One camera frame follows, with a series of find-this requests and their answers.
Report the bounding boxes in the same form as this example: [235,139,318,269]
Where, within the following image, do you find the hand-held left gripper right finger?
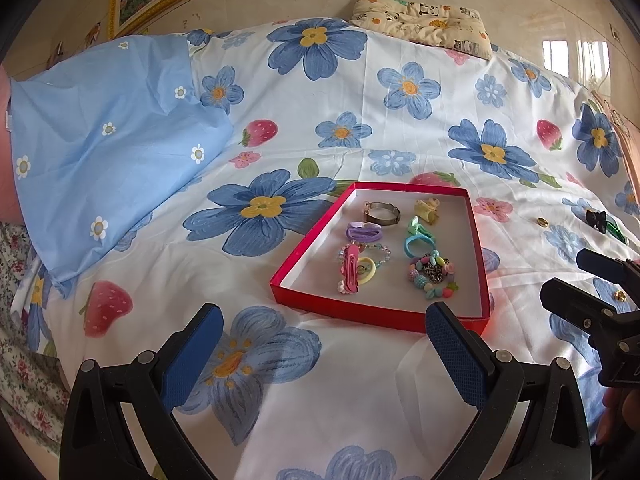
[425,301,594,480]

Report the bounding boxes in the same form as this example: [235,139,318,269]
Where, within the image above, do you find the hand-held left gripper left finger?
[60,303,225,480]

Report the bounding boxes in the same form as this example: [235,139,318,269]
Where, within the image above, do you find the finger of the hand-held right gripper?
[575,247,640,292]
[540,277,640,361]

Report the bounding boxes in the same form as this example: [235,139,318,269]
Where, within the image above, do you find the colourful chunky bead bracelet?
[405,252,461,302]

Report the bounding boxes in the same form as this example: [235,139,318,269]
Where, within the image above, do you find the blue hair tie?
[403,234,437,260]

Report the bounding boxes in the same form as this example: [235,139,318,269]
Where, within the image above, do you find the yellow hair tie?
[356,257,382,286]

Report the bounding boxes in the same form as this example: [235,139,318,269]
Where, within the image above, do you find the clear bead bracelet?
[337,240,397,272]

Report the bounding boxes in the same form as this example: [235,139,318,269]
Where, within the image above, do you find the green hair tie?
[405,216,436,241]

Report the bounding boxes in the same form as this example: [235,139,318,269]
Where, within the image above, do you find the red cardboard box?
[269,181,491,337]

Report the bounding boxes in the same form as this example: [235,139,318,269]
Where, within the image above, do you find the pink hair clip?
[339,244,363,295]

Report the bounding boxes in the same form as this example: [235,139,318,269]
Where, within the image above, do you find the purple hair tie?
[345,219,384,244]

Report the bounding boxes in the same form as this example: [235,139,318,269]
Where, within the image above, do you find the person's right hand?
[594,387,640,450]

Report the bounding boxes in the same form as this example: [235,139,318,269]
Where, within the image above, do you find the green hair clip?
[607,222,632,247]

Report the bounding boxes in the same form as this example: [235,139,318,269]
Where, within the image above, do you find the black bow hair clip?
[584,209,609,234]

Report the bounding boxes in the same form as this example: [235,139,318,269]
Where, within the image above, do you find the small-flower printed cloth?
[0,219,75,462]

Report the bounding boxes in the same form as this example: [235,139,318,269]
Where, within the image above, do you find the blue daisy pillow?
[9,34,236,297]

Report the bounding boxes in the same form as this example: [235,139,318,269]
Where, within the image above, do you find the floral strawberry bedsheet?
[15,15,640,480]

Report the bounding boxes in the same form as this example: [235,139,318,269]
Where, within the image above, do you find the panda print small pillow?
[349,0,494,62]

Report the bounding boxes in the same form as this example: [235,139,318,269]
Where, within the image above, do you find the metal bangle bracelet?
[363,201,402,226]

